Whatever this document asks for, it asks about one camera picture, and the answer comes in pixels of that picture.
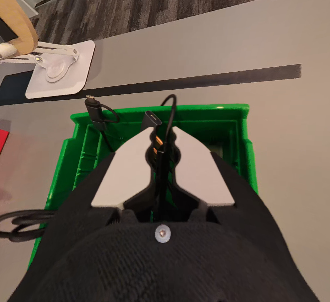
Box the thick black usb-c cable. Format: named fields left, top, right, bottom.
left=0, top=210, right=56, bottom=242

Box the green plastic bin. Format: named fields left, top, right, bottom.
left=27, top=103, right=258, bottom=269

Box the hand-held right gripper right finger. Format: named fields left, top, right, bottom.
left=171, top=126, right=235, bottom=210

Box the thin black cable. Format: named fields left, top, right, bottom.
left=155, top=94, right=177, bottom=221

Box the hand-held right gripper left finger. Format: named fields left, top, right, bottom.
left=91, top=127, right=156, bottom=211

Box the black cable with usb-c adapter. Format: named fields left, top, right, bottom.
left=85, top=95, right=120, bottom=153

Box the red plastic bin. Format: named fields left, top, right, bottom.
left=0, top=130, right=10, bottom=155

